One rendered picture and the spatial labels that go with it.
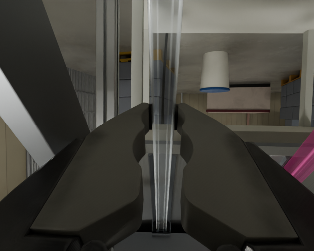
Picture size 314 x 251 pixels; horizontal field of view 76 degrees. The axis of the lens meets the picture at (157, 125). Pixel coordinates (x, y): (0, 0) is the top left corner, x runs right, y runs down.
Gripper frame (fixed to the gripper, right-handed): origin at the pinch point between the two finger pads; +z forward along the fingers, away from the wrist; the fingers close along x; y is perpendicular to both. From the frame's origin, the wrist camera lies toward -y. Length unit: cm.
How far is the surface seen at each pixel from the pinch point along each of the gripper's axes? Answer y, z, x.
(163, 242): 21.2, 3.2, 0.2
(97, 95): 11.7, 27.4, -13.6
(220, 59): 73, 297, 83
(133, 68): 11.1, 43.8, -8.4
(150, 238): 21.1, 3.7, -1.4
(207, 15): 0, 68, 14
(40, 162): 5.5, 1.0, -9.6
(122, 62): 81, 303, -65
